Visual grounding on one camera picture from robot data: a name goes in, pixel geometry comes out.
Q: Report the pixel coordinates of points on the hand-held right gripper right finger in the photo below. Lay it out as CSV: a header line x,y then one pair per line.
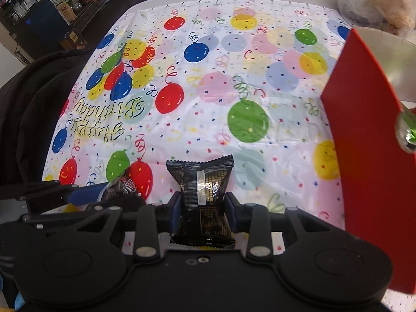
x,y
231,213

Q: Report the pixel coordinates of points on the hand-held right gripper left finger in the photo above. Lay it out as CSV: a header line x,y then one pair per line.
x,y
175,211

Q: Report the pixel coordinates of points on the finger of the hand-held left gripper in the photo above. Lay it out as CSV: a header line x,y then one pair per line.
x,y
58,214
84,196

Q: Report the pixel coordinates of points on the dark brown snack packet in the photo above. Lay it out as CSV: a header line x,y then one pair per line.
x,y
122,187

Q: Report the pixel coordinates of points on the black snack packet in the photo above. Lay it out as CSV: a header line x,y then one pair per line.
x,y
203,182

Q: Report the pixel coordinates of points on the red cardboard box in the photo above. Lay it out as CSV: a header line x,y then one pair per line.
x,y
364,169

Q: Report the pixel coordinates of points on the dark jacket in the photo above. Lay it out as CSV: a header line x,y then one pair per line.
x,y
32,120

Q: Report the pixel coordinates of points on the balloon print tablecloth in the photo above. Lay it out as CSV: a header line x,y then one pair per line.
x,y
211,104

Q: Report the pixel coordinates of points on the brown cardboard box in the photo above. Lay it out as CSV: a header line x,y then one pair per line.
x,y
73,38

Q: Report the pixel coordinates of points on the dark blue appliance cabinet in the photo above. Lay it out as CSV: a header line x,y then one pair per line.
x,y
39,22

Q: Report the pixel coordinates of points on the yellow paper bag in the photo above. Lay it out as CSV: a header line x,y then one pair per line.
x,y
65,9

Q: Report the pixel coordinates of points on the clear plastic bag of bread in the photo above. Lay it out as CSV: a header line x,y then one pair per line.
x,y
383,3

